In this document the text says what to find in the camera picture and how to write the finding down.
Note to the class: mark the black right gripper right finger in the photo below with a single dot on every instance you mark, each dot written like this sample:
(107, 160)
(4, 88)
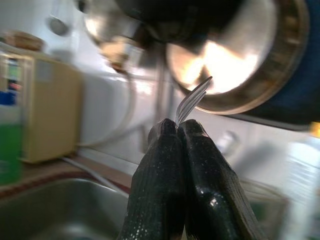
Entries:
(212, 195)

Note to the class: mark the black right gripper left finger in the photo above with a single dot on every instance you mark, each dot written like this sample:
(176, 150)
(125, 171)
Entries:
(157, 187)

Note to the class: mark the steel fork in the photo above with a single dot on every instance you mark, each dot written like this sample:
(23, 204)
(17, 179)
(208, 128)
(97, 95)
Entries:
(190, 102)

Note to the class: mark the clear plastic tub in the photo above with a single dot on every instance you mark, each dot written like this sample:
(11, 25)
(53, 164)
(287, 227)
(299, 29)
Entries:
(270, 197)

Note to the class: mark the white yellow-capped bottle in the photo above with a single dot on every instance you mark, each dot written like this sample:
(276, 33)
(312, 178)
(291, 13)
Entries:
(302, 170)

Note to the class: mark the steel sink basin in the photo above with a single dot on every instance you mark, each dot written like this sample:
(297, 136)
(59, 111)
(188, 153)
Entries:
(62, 212)

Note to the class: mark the beige water ionizer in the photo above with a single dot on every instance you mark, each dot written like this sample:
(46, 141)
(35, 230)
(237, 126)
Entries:
(55, 112)

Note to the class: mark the steel wok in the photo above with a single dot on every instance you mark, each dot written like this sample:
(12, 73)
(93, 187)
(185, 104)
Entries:
(225, 62)

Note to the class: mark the green liquid bottle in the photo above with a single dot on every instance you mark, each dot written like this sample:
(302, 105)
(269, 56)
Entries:
(10, 150)

